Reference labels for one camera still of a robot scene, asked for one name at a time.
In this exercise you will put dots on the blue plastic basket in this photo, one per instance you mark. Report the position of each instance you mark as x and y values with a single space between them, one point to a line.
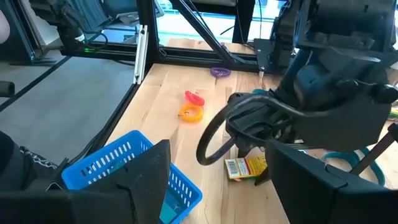
102 158

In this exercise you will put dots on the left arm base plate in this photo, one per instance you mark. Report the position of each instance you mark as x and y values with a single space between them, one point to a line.
264 53

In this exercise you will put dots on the yellow snack packet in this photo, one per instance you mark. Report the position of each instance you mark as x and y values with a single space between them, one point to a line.
245 168

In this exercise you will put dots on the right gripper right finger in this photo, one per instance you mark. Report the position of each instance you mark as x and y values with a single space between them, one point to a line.
304 199

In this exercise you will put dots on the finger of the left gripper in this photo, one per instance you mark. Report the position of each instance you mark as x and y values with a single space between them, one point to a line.
245 152
264 175

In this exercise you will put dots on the black background robot arm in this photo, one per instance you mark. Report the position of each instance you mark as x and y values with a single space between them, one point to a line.
62 18

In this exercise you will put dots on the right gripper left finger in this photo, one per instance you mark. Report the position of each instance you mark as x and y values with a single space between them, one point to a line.
140 186

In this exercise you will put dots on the white frame bracket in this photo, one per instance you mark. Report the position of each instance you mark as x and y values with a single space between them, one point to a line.
140 56

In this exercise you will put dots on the person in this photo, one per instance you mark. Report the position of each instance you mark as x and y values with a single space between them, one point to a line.
12 161

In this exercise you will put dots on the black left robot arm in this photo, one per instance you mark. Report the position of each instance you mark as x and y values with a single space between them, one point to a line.
342 18

